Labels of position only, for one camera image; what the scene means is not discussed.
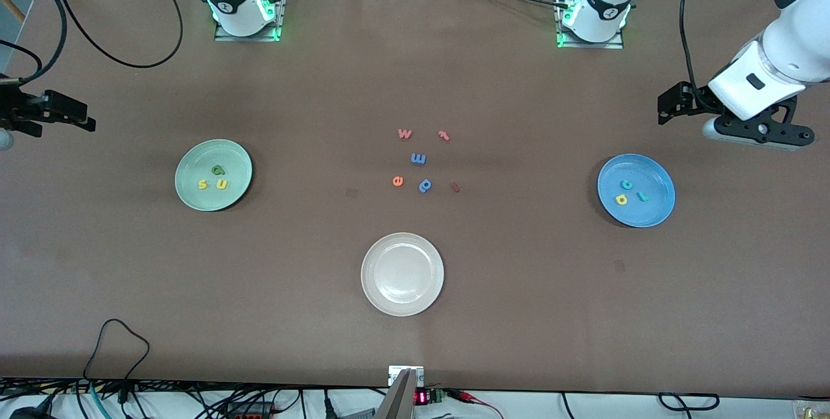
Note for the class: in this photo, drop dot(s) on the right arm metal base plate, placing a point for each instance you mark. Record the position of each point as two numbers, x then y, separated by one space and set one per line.
279 7

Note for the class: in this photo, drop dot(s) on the green letter a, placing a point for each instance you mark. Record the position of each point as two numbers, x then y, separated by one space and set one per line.
218 170

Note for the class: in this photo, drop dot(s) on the white mounting plate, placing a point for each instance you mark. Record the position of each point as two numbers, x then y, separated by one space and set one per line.
420 375

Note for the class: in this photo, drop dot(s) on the red digit display module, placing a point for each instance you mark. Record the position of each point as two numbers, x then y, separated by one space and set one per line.
421 397

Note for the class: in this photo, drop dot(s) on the blue plate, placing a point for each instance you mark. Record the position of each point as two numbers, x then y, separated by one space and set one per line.
645 172

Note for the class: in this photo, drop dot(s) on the yellow letter u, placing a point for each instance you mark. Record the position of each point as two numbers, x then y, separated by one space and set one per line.
222 184

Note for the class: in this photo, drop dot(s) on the pink letter w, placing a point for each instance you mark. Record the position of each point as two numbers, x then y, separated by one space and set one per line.
404 133

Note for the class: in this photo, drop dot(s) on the grey camera mount arm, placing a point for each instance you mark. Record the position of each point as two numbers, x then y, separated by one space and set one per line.
399 399

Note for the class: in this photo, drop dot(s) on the cream white plate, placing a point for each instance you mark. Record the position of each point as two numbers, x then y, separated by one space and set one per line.
402 274

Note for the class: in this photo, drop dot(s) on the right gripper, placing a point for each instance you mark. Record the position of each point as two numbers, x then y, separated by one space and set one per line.
14 108

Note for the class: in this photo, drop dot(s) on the green plate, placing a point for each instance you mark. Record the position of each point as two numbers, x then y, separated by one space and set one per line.
227 156

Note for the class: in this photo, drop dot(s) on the blue letter m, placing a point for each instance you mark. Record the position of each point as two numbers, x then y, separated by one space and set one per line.
418 158

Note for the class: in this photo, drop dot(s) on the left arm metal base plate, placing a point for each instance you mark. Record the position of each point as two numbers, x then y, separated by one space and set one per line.
619 43

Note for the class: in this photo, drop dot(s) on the yellow letter d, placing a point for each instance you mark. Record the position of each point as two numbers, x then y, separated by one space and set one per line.
622 199

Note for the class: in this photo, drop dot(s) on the blue letter p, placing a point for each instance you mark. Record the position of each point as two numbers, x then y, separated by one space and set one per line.
425 185

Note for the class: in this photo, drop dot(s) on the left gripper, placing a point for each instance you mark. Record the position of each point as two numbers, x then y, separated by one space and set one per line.
694 98

